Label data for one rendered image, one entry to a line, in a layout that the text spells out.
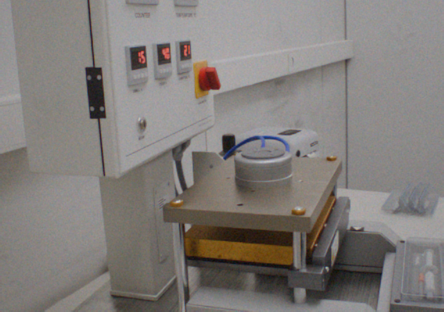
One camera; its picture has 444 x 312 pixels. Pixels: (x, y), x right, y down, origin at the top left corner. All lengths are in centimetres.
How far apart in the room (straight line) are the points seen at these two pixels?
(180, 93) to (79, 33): 21
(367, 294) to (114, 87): 47
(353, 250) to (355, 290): 7
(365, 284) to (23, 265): 70
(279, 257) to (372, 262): 25
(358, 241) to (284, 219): 28
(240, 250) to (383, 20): 262
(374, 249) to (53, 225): 70
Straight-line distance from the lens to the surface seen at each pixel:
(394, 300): 69
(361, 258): 90
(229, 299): 68
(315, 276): 64
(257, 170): 72
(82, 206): 133
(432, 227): 163
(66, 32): 66
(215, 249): 70
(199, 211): 66
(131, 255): 83
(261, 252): 69
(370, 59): 323
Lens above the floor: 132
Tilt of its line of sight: 12 degrees down
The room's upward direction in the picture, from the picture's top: 3 degrees counter-clockwise
